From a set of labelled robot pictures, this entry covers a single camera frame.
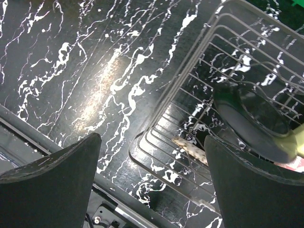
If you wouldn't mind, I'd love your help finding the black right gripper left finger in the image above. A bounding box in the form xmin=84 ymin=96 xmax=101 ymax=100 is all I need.
xmin=0 ymin=133 xmax=102 ymax=228

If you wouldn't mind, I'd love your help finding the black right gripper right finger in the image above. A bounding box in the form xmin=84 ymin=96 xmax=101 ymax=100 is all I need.
xmin=204 ymin=135 xmax=304 ymax=228

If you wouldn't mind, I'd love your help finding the black ladle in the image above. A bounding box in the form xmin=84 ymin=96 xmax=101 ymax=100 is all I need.
xmin=213 ymin=82 xmax=291 ymax=163

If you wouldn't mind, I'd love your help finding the pale green faceted cup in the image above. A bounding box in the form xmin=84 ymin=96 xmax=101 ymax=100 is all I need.
xmin=283 ymin=124 xmax=304 ymax=161

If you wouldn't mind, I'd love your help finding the speckled grey plate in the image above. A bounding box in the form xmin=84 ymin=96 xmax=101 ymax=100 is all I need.
xmin=172 ymin=137 xmax=208 ymax=166

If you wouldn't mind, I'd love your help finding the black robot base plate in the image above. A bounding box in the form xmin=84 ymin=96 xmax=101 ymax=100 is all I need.
xmin=84 ymin=184 xmax=171 ymax=228

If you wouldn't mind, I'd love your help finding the black wire dish rack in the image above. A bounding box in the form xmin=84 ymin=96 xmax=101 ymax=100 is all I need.
xmin=128 ymin=0 xmax=304 ymax=213

